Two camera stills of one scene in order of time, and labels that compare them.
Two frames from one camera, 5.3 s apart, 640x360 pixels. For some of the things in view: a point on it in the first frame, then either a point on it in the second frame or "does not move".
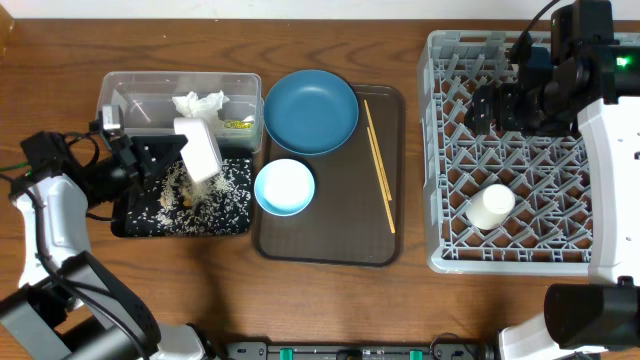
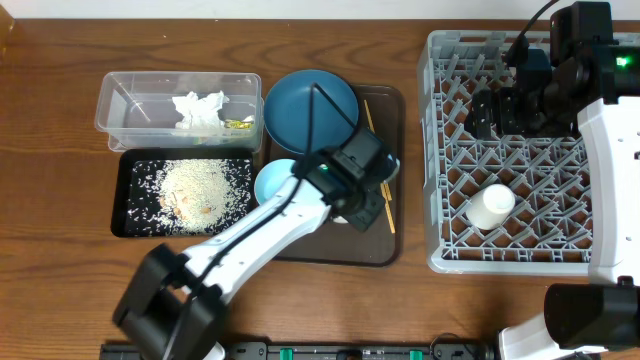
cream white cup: [490, 207] does not move
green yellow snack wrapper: [238, 124] does not move
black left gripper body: [130, 168] to [371, 207]
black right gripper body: [531, 112] does not move
